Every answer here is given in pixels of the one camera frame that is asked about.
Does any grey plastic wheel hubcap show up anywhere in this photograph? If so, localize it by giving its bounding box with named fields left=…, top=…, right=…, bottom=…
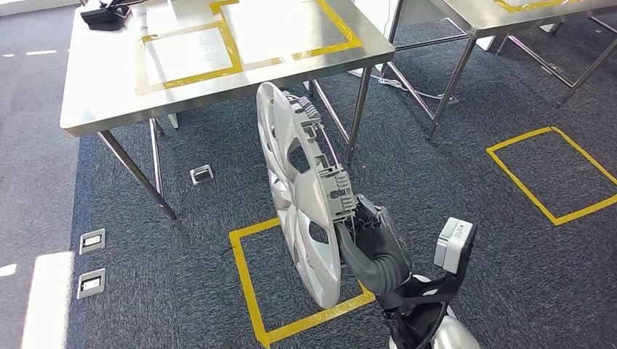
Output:
left=255, top=81, right=360, bottom=310

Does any stainless steel workbench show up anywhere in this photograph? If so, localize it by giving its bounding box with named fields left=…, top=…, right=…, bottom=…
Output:
left=385, top=0, right=617, bottom=140
left=60, top=0, right=397, bottom=220

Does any black plastic part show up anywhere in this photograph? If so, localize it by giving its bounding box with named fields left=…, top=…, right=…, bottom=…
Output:
left=79, top=0, right=132, bottom=31

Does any metal floor outlet box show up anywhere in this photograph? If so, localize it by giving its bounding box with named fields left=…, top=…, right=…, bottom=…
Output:
left=76, top=268, right=108, bottom=301
left=189, top=164, right=215, bottom=187
left=78, top=228, right=106, bottom=256

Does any yellow tape rectangle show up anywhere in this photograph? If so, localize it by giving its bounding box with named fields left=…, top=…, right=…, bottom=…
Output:
left=491, top=0, right=579, bottom=13
left=210, top=0, right=363, bottom=61
left=137, top=21, right=244, bottom=95

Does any yellow floor tape square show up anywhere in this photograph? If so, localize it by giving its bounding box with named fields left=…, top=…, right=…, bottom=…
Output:
left=485, top=126, right=617, bottom=228

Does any white floor cable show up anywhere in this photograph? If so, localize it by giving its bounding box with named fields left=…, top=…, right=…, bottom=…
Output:
left=346, top=67, right=447, bottom=101

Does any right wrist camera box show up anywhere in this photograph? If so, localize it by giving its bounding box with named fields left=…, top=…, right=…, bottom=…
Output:
left=434, top=217, right=478, bottom=276

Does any black camera cable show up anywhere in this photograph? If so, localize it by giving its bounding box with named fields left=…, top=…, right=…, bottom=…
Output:
left=416, top=299, right=450, bottom=349

